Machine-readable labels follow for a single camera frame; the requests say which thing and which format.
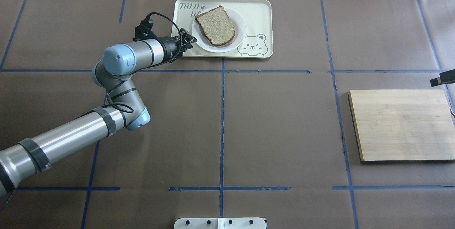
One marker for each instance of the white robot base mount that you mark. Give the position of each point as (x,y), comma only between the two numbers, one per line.
(221,223)

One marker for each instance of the brown bread slice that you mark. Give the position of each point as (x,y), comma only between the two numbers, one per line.
(216,26)

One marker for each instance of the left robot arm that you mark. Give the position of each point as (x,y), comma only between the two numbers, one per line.
(125,108)

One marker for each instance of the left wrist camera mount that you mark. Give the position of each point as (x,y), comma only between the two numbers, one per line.
(144,31)

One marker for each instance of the wooden cutting board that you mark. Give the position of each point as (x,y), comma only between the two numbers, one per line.
(402,125)

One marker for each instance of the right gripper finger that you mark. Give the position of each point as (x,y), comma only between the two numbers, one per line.
(446,77)

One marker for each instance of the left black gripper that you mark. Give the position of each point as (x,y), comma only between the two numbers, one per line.
(170,46)

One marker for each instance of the white round plate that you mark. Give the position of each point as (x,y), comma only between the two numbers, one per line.
(239,26)

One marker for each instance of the cream bear serving tray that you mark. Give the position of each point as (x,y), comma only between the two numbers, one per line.
(257,15)

